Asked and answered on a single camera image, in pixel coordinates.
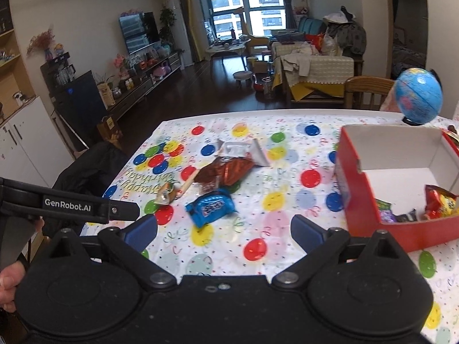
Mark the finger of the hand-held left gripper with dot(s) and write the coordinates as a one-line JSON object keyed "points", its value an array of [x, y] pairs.
{"points": [[123, 210]]}

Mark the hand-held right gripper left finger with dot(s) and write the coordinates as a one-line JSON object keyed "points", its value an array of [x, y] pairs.
{"points": [[145, 229]]}

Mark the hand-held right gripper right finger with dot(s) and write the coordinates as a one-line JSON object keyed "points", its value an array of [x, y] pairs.
{"points": [[304, 231]]}

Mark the clear braised egg packet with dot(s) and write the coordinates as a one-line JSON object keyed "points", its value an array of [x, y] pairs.
{"points": [[165, 195]]}

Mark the red cardboard box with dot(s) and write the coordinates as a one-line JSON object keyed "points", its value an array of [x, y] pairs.
{"points": [[358, 200]]}

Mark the sausage stick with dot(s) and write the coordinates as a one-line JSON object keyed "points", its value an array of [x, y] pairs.
{"points": [[188, 184]]}

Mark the blue snack packet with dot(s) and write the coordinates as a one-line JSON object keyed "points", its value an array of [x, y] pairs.
{"points": [[209, 208]]}

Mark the green cracker packet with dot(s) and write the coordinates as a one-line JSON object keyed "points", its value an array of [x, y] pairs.
{"points": [[383, 206]]}

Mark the purple candy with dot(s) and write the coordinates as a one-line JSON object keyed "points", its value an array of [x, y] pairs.
{"points": [[387, 217]]}

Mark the brown foil snack packet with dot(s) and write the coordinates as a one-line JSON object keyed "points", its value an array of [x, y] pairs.
{"points": [[226, 170]]}

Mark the black snack packet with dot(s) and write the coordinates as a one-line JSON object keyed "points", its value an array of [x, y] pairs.
{"points": [[407, 216]]}

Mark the silver snack packet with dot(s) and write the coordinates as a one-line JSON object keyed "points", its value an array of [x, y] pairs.
{"points": [[240, 148]]}

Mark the red snack bag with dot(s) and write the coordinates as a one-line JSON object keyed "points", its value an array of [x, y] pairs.
{"points": [[441, 202]]}

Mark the person's left hand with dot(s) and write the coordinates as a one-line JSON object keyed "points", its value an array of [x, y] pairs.
{"points": [[9, 283]]}

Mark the balloon printed tablecloth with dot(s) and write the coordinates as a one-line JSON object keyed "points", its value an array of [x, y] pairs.
{"points": [[287, 200]]}

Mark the black jacket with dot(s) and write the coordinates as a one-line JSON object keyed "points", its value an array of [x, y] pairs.
{"points": [[89, 172]]}

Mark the white cabinet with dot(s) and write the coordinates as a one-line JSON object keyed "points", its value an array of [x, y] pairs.
{"points": [[28, 143]]}

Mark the brown paper bag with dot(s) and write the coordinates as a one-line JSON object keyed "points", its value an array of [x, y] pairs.
{"points": [[107, 127]]}

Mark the black water dispenser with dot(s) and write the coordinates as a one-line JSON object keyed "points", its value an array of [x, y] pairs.
{"points": [[79, 104]]}

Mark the dark television cabinet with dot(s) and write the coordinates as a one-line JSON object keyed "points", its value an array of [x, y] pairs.
{"points": [[140, 86]]}

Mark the pink flower bouquet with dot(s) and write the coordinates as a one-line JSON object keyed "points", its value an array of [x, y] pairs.
{"points": [[120, 62]]}

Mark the pink cloth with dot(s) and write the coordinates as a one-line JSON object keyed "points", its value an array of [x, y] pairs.
{"points": [[389, 102]]}

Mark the wooden chair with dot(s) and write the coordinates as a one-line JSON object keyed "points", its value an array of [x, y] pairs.
{"points": [[365, 86]]}

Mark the dried flower vase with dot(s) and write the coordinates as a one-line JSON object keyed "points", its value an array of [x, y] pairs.
{"points": [[41, 43]]}

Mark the small round stool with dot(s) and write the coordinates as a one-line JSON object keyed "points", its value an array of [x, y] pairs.
{"points": [[243, 76]]}

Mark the cluttered sofa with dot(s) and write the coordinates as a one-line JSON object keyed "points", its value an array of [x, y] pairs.
{"points": [[322, 64]]}

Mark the blue globe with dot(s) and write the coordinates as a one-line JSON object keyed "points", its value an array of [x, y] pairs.
{"points": [[419, 95]]}

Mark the yellow red snack packet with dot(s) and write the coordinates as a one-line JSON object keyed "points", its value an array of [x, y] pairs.
{"points": [[452, 129]]}

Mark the television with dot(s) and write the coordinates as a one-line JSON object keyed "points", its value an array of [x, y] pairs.
{"points": [[140, 32]]}

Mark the white standing air conditioner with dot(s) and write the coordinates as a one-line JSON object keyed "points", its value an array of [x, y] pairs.
{"points": [[179, 28]]}

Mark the potted plant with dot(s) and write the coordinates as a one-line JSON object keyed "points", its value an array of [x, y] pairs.
{"points": [[166, 23]]}

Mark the round coffee table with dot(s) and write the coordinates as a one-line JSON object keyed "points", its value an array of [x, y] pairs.
{"points": [[227, 46]]}

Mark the large window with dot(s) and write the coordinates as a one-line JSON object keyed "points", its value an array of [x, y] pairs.
{"points": [[247, 3]]}

